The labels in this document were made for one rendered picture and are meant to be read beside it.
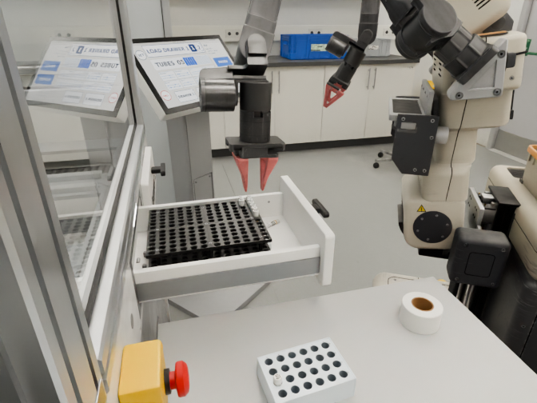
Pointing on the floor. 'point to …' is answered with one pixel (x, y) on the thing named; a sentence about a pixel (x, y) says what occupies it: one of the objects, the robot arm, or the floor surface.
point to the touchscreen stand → (239, 297)
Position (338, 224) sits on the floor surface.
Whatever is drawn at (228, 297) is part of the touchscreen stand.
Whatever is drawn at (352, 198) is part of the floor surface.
